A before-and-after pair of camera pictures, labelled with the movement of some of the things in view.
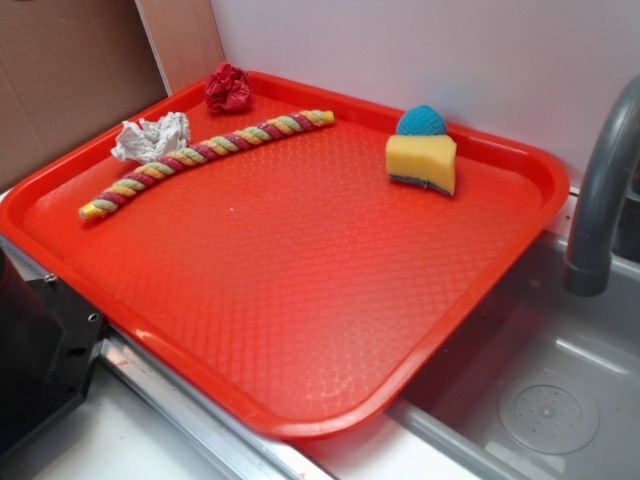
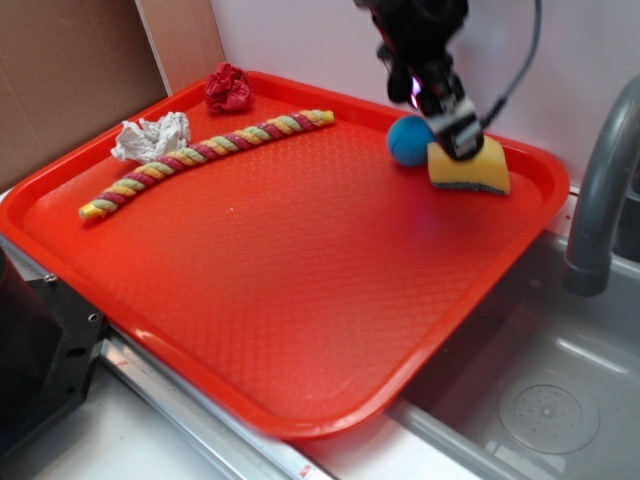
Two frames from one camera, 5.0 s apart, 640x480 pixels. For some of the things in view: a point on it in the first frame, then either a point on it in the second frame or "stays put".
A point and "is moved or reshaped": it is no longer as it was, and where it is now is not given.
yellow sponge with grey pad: x=428 y=160 to x=486 y=170
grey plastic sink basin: x=542 y=384 stays put
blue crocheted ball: x=421 y=120 is moved or reshaped
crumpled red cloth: x=227 y=88 stays put
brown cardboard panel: x=70 y=70 stays put
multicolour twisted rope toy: x=197 y=151 stays put
